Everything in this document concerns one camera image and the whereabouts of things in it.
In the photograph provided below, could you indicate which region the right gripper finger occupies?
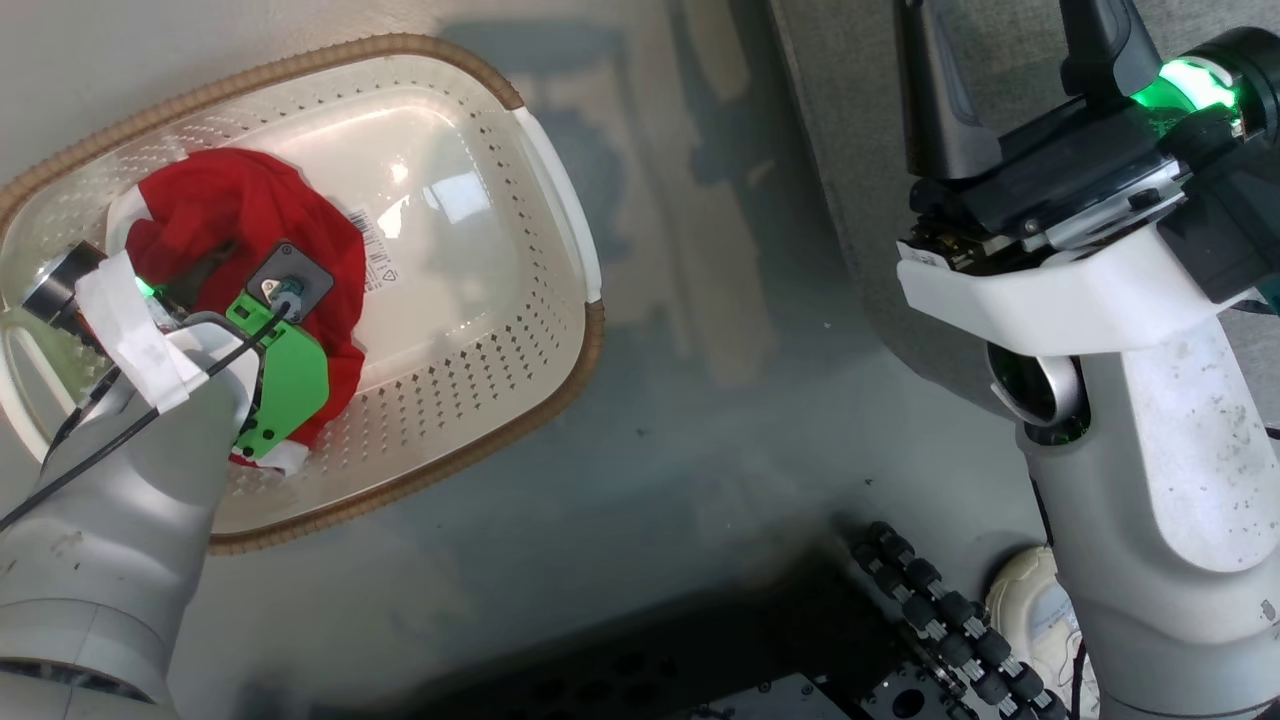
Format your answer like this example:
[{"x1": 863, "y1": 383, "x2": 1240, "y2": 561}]
[
  {"x1": 895, "y1": 0, "x2": 1003, "y2": 183},
  {"x1": 1058, "y1": 0, "x2": 1163, "y2": 103}
]

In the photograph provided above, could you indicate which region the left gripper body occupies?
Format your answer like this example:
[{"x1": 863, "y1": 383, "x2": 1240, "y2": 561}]
[{"x1": 140, "y1": 278, "x2": 241, "y2": 334}]

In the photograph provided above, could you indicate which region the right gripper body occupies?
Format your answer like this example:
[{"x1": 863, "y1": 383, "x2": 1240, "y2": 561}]
[{"x1": 905, "y1": 56, "x2": 1243, "y2": 273}]

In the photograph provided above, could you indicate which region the red cloth garment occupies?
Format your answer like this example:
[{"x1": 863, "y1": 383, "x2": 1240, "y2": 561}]
[{"x1": 125, "y1": 148, "x2": 367, "y2": 476}]

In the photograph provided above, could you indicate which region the white barcode label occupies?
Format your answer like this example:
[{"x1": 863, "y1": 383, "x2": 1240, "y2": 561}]
[{"x1": 347, "y1": 207, "x2": 399, "y2": 294}]

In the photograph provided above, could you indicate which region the beige perforated laundry basket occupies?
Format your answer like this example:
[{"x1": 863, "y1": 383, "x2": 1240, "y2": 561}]
[{"x1": 0, "y1": 33, "x2": 607, "y2": 557}]

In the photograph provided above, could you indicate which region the white sneaker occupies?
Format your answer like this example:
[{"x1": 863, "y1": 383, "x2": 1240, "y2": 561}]
[{"x1": 985, "y1": 545, "x2": 1101, "y2": 720}]

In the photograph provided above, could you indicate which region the black roller omni wheel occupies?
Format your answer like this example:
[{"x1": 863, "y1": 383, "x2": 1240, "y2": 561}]
[{"x1": 850, "y1": 520, "x2": 1071, "y2": 720}]

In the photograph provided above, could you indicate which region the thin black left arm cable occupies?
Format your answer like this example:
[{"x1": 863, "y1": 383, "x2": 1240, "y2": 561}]
[{"x1": 0, "y1": 298, "x2": 301, "y2": 531}]

